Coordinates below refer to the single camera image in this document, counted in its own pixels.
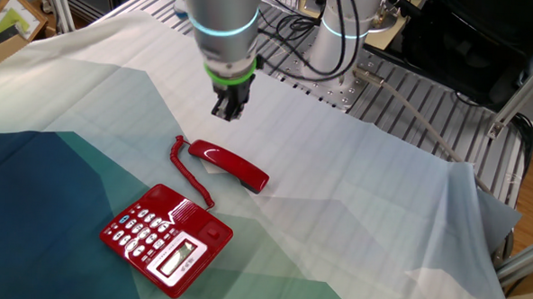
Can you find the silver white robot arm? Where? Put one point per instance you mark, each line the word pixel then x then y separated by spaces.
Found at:
pixel 223 12

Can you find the blue green white tablecloth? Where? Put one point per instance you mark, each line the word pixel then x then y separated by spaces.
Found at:
pixel 359 194

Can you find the aluminium frame profile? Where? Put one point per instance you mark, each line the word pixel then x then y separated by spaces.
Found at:
pixel 527 260
pixel 523 91

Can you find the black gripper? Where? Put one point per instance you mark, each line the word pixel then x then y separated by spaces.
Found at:
pixel 233 91

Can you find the brown cardboard box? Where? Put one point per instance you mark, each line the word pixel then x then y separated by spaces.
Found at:
pixel 0 52

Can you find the aluminium frame post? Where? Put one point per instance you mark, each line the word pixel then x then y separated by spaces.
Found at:
pixel 61 5

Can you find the tan wooden board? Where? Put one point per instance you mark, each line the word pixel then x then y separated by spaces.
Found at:
pixel 397 40

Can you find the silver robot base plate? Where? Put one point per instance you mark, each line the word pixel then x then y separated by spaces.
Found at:
pixel 341 93

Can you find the large black device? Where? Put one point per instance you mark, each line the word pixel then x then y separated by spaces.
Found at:
pixel 469 41

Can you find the red telephone handset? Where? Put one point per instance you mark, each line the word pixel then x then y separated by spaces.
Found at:
pixel 230 163

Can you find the green paper sheet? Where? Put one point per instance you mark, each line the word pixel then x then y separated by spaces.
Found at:
pixel 13 21

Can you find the red telephone base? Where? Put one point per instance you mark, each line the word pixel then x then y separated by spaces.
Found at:
pixel 172 249

